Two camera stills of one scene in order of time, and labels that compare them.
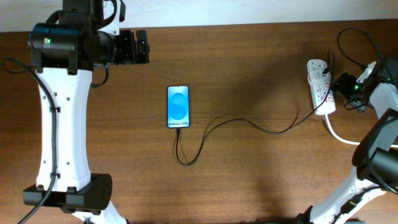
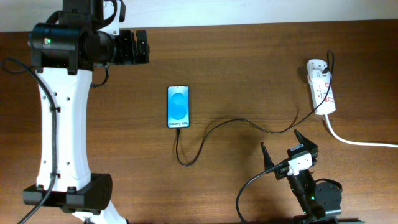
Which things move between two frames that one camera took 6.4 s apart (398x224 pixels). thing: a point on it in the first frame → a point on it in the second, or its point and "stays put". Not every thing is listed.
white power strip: x=321 y=87 stays put
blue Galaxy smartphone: x=178 y=106 stays put
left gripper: x=130 y=55 stays put
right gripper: x=339 y=85 → x=282 y=172
